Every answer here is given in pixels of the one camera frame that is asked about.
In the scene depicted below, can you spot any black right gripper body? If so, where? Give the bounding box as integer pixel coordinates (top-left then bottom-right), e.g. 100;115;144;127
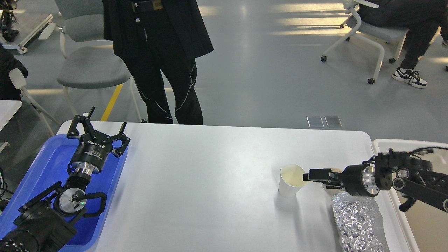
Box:
338;164;380;197

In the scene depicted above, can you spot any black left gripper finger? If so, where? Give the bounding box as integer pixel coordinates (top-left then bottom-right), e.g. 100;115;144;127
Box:
66;107;96;139
105;122;130;158

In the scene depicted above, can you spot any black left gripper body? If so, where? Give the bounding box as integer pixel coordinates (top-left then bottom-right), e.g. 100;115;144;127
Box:
68;131;118;174

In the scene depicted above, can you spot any white paper cup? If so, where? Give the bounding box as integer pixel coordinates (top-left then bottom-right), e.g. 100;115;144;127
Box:
278;164;307;198

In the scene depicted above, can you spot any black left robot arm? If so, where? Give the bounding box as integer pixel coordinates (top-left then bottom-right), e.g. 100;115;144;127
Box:
1;108;130;252

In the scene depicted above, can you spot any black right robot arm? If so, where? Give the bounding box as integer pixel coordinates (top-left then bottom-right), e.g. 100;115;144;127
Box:
302;147;448;212

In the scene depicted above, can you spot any crumpled brown paper ball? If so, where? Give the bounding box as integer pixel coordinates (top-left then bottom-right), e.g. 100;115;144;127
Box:
322;168;343;196

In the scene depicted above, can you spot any blue plastic tray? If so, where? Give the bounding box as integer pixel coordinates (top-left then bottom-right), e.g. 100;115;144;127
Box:
0;134;128;252

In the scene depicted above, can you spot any crumpled aluminium foil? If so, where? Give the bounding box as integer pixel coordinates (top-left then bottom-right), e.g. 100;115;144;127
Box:
331;192;390;252

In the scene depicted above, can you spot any left metal floor plate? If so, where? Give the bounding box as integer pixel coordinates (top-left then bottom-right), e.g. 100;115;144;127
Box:
307;116;324;128

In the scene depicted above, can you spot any metal floor plate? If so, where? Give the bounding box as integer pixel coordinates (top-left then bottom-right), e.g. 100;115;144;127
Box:
324;116;343;128
307;116;324;128

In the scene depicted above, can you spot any right metal floor plate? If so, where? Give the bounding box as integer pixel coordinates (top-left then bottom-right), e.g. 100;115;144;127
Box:
324;116;343;128

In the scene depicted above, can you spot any grey padded chair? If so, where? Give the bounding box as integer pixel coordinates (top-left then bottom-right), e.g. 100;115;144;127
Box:
56;0;133;115

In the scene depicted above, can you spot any white side table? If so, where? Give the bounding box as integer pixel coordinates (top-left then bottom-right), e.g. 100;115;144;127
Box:
0;99;22;130

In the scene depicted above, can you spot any white chair at left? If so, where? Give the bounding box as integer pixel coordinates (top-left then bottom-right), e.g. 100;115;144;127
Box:
9;68;61;136

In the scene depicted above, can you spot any white plastic bin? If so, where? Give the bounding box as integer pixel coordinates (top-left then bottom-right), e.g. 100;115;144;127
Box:
372;139;448;252

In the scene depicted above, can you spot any white equipment cart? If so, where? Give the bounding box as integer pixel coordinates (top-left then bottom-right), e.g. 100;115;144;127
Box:
0;13;53;54

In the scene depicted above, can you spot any standing person in black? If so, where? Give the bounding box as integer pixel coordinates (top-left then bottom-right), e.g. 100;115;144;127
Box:
102;0;214;125

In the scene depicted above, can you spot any black and white sneaker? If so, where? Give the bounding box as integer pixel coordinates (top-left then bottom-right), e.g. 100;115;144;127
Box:
392;67;427;89

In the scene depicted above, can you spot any white office chair on castors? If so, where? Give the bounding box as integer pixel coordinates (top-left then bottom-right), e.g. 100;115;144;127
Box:
320;0;408;84

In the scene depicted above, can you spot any seated person in black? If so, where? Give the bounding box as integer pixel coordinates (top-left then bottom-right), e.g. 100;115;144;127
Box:
358;0;447;69

